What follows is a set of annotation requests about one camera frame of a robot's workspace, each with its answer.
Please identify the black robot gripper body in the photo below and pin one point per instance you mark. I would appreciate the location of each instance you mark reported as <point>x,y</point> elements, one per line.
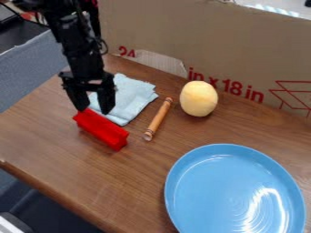
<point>86,75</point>

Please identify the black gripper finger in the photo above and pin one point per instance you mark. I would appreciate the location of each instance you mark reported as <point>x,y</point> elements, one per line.
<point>76,93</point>
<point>106,97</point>

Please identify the light blue cloth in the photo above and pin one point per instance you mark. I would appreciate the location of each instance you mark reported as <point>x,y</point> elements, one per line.
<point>134,95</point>

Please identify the red plastic block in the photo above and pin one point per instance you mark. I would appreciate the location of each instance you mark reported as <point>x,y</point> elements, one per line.
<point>111,134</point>

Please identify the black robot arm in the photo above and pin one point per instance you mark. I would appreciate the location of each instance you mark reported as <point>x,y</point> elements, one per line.
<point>66,20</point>

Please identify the grey fabric panel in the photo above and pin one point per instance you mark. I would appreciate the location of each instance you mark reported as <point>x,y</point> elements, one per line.
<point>27,66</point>

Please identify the orange crayon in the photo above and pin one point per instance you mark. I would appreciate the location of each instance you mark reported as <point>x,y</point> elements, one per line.
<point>158,119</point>

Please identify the yellow potato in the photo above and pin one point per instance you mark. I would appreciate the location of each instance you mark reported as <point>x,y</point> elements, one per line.
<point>198,98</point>

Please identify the blue round plate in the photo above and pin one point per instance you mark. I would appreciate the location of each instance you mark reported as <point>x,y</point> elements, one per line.
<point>230,189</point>

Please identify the brown cardboard box wall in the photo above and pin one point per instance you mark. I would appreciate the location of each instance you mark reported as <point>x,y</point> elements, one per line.
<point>253,53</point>

